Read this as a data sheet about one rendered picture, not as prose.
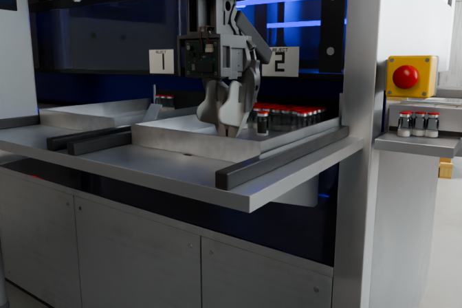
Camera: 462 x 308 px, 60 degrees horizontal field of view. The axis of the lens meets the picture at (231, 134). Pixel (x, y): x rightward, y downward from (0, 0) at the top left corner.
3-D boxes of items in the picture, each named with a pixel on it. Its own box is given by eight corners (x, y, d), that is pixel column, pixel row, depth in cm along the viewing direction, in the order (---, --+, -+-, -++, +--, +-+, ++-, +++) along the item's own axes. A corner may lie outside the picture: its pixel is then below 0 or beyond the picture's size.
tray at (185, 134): (241, 120, 96) (241, 106, 95) (347, 131, 81) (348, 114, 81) (131, 144, 69) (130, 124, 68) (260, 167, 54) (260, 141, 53)
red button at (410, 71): (395, 87, 70) (397, 64, 70) (420, 88, 68) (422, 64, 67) (390, 89, 67) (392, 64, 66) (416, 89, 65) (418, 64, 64)
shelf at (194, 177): (139, 115, 121) (139, 108, 121) (375, 141, 81) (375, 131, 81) (-37, 140, 82) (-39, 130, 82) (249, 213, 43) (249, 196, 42)
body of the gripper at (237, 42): (176, 81, 53) (173, -15, 51) (215, 78, 60) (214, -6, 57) (223, 82, 48) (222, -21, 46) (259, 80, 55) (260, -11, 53)
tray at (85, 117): (150, 109, 118) (150, 97, 117) (221, 116, 103) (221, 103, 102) (40, 124, 90) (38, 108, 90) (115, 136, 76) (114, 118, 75)
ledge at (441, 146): (392, 137, 85) (392, 128, 85) (461, 144, 78) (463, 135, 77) (373, 149, 74) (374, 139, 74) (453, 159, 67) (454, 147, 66)
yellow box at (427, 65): (394, 93, 77) (397, 56, 75) (435, 95, 73) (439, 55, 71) (383, 96, 71) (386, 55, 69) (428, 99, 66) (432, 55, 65)
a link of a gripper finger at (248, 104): (225, 111, 56) (224, 48, 55) (232, 109, 58) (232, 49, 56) (253, 113, 54) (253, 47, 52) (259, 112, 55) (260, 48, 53)
